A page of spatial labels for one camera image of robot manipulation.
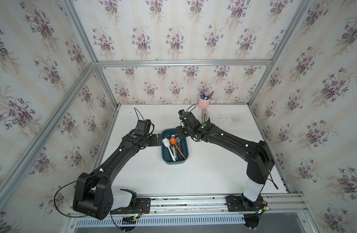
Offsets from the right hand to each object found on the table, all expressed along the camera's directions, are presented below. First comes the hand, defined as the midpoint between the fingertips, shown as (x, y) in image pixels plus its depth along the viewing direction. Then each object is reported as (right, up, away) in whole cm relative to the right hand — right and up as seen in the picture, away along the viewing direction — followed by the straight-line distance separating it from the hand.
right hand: (181, 129), depth 85 cm
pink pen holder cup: (+18, +18, +28) cm, 38 cm away
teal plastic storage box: (-9, -18, +5) cm, 21 cm away
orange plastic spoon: (-5, -8, +10) cm, 14 cm away
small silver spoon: (-5, -12, +8) cm, 16 cm away
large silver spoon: (-2, -8, +11) cm, 14 cm away
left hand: (-15, -6, 0) cm, 16 cm away
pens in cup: (+20, +26, +30) cm, 44 cm away
